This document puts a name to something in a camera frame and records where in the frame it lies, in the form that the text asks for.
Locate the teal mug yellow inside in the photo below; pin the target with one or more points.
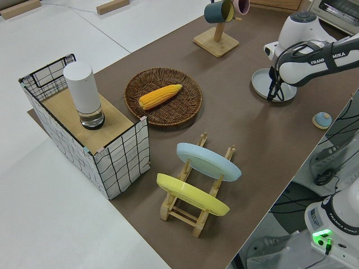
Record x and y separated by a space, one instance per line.
214 12

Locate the wooden dish rack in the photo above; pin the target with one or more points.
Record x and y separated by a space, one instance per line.
179 214

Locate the wooden cabinet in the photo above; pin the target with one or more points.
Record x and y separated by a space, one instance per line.
280 4

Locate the light blue plate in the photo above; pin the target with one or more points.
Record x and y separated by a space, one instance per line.
207 162

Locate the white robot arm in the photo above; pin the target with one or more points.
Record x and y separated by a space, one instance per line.
303 30

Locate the brown wicker basket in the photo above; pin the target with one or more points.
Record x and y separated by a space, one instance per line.
179 109

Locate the wooden block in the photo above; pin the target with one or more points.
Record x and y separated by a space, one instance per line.
112 6
19 9

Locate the white toaster oven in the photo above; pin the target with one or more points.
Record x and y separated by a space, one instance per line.
336 11

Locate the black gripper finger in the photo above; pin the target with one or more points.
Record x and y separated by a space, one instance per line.
280 93
271 93

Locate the pink mug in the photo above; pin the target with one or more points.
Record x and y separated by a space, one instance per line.
241 7

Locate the gray plate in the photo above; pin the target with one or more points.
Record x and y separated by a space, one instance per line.
261 81

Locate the yellow plate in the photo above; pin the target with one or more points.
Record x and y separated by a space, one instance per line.
190 194

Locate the white cylinder clear base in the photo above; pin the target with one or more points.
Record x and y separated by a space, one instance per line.
81 87

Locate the yellow corn cob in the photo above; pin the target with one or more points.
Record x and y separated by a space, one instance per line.
160 96

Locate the wooden mug tree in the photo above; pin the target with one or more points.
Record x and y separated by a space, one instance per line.
216 45

